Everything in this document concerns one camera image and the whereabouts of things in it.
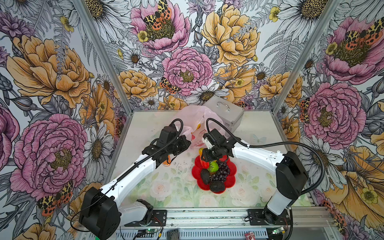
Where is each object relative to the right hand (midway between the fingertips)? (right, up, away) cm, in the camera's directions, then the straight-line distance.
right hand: (206, 161), depth 84 cm
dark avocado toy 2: (+5, -11, -7) cm, 14 cm away
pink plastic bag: (-7, +22, +6) cm, 24 cm away
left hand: (-8, +9, -4) cm, 13 cm away
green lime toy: (+4, -3, +1) cm, 6 cm away
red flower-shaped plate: (-3, -2, +2) cm, 5 cm away
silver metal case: (+17, +27, +15) cm, 36 cm away
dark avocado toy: (0, -8, 0) cm, 8 cm away
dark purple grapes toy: (+9, -7, +1) cm, 11 cm away
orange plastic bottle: (-24, -3, +8) cm, 25 cm away
